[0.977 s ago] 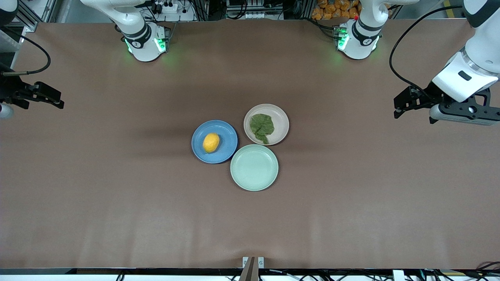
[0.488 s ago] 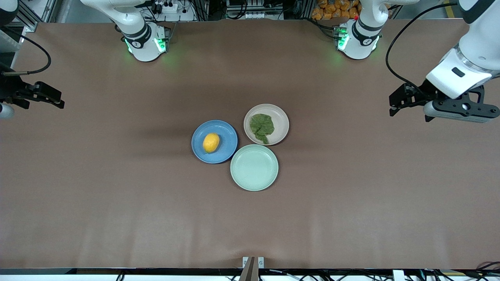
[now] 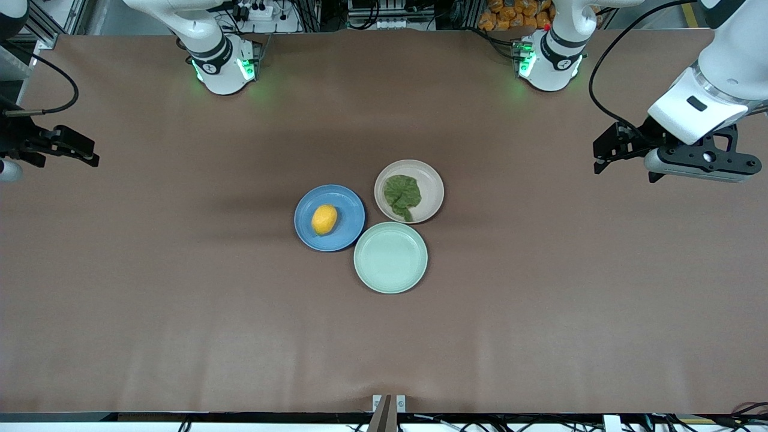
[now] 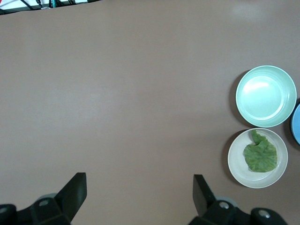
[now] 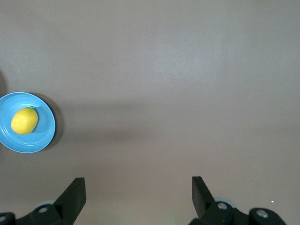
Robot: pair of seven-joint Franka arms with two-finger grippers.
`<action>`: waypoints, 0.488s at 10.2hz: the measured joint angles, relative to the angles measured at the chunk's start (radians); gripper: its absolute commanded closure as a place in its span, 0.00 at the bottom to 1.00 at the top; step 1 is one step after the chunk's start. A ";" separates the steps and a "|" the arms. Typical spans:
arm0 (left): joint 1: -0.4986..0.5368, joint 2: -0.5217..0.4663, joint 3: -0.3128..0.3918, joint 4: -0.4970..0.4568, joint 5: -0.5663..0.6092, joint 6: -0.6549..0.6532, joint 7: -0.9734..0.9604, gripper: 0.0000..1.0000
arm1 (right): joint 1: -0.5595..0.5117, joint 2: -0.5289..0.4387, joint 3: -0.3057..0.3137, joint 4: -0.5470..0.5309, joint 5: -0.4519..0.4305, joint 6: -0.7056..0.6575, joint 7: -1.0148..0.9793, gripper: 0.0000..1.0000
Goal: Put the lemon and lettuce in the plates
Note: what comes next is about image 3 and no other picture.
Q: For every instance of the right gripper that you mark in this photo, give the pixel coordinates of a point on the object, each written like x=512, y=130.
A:
x=17, y=137

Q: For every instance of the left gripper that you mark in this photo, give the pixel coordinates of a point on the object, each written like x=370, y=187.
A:
x=646, y=137

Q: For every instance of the green lettuce leaf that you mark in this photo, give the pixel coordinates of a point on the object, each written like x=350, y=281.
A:
x=402, y=192

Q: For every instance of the yellow lemon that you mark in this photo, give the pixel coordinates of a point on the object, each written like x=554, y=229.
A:
x=324, y=219

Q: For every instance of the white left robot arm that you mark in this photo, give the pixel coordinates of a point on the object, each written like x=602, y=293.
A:
x=549, y=66

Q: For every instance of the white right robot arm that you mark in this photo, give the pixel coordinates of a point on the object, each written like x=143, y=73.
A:
x=219, y=66

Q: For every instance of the bag of oranges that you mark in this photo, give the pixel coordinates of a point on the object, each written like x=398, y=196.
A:
x=504, y=15

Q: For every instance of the beige pink plate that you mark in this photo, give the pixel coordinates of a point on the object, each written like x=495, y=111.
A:
x=429, y=192

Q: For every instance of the white power strip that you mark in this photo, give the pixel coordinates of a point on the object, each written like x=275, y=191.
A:
x=267, y=12

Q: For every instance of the mint green plate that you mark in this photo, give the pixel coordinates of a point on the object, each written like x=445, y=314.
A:
x=390, y=258

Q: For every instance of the blue plate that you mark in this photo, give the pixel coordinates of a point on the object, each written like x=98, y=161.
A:
x=351, y=207

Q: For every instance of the aluminium frame profile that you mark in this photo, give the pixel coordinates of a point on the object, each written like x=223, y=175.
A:
x=45, y=30

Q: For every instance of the metal table edge bracket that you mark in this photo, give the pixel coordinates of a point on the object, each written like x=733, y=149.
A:
x=389, y=414

